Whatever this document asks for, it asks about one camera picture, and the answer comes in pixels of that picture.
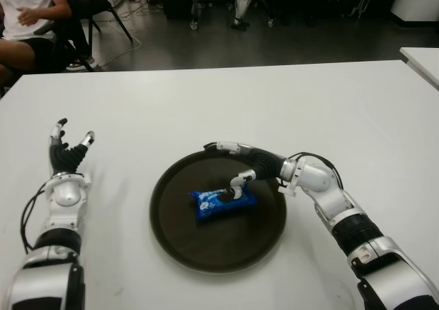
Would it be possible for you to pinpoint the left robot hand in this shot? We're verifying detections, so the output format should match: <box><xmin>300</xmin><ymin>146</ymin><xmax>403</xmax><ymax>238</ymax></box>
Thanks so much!
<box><xmin>49</xmin><ymin>117</ymin><xmax>96</xmax><ymax>178</ymax></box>

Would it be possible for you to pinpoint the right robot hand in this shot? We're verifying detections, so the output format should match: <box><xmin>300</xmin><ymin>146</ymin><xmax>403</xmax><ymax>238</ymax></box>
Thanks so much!
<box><xmin>202</xmin><ymin>140</ymin><xmax>287</xmax><ymax>203</ymax></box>

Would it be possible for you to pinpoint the blue Oreo cookie packet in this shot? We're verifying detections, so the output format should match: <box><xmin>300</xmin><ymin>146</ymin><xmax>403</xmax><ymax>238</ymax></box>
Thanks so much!
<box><xmin>189</xmin><ymin>187</ymin><xmax>259</xmax><ymax>226</ymax></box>

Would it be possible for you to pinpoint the round dark brown tray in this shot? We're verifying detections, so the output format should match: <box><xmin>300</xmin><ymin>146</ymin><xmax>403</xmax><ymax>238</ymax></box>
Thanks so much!
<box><xmin>149</xmin><ymin>149</ymin><xmax>287</xmax><ymax>273</ymax></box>

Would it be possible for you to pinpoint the grey white sneaker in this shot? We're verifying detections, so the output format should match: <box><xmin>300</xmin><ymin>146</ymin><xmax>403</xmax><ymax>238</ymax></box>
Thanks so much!
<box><xmin>64</xmin><ymin>55</ymin><xmax>96</xmax><ymax>72</ymax></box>

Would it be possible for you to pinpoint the black chair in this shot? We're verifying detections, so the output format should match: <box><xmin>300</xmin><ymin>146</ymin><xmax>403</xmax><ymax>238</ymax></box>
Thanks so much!
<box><xmin>34</xmin><ymin>0</ymin><xmax>134</xmax><ymax>73</ymax></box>

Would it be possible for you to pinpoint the seated person in white shirt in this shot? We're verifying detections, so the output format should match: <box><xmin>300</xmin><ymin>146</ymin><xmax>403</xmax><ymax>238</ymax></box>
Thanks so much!
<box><xmin>0</xmin><ymin>0</ymin><xmax>73</xmax><ymax>84</ymax></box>

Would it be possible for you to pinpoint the white humanoid robot leg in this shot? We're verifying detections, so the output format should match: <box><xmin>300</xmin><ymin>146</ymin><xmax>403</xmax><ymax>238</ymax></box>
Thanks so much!
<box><xmin>230</xmin><ymin>0</ymin><xmax>258</xmax><ymax>32</ymax></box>

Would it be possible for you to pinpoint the black box cabinet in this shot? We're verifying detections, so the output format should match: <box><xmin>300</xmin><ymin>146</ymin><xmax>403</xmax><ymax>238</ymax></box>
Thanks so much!
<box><xmin>161</xmin><ymin>0</ymin><xmax>195</xmax><ymax>20</ymax></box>

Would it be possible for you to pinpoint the white side table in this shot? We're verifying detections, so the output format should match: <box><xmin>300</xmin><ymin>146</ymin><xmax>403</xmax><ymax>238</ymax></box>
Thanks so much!
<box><xmin>399</xmin><ymin>47</ymin><xmax>439</xmax><ymax>91</ymax></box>

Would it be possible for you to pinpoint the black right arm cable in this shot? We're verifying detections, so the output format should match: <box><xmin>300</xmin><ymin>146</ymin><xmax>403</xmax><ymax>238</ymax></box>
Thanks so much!
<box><xmin>287</xmin><ymin>151</ymin><xmax>345</xmax><ymax>191</ymax></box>

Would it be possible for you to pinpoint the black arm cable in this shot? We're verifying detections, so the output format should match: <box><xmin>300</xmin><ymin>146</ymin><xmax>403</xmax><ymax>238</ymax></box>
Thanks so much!
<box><xmin>19</xmin><ymin>182</ymin><xmax>49</xmax><ymax>254</ymax></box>
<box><xmin>287</xmin><ymin>151</ymin><xmax>345</xmax><ymax>191</ymax></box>

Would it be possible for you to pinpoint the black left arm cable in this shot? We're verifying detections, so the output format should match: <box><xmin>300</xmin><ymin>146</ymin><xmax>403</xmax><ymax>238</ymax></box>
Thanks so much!
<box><xmin>19</xmin><ymin>182</ymin><xmax>49</xmax><ymax>254</ymax></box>

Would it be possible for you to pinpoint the white floor cable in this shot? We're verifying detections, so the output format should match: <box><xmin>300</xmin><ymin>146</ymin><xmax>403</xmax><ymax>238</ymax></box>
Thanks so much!
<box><xmin>92</xmin><ymin>6</ymin><xmax>162</xmax><ymax>67</ymax></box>

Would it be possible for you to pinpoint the white curved pedestal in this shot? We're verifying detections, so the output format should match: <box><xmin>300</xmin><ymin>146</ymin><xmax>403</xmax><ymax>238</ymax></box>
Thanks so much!
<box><xmin>390</xmin><ymin>0</ymin><xmax>439</xmax><ymax>28</ymax></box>

